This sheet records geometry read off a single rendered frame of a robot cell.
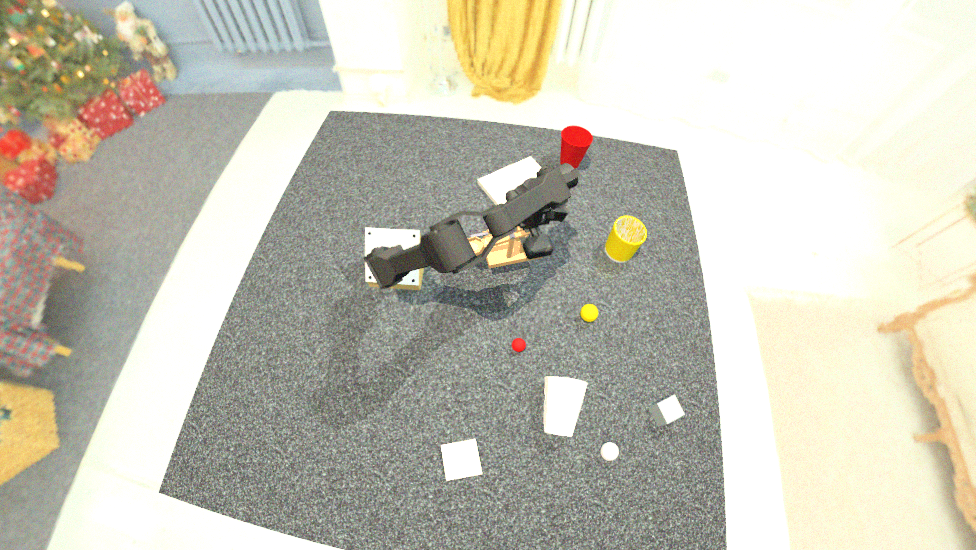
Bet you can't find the yellow cup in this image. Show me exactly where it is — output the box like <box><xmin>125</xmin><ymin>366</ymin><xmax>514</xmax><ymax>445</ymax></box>
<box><xmin>605</xmin><ymin>216</ymin><xmax>647</xmax><ymax>262</ymax></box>

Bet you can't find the white ball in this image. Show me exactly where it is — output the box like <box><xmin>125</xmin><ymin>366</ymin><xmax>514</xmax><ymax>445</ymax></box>
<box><xmin>600</xmin><ymin>442</ymin><xmax>619</xmax><ymax>461</ymax></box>

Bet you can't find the red plastic cup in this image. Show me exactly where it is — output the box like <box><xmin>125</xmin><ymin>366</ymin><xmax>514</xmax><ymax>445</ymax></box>
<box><xmin>560</xmin><ymin>125</ymin><xmax>592</xmax><ymax>169</ymax></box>

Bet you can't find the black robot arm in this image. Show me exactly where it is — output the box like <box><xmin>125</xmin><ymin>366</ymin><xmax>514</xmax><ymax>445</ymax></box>
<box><xmin>363</xmin><ymin>163</ymin><xmax>581</xmax><ymax>290</ymax></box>

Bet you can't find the yellow ball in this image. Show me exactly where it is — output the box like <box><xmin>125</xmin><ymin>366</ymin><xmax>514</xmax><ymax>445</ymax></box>
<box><xmin>580</xmin><ymin>304</ymin><xmax>598</xmax><ymax>322</ymax></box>

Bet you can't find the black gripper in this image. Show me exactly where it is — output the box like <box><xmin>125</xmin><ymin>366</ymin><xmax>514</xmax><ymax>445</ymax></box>
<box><xmin>505</xmin><ymin>189</ymin><xmax>553</xmax><ymax>259</ymax></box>

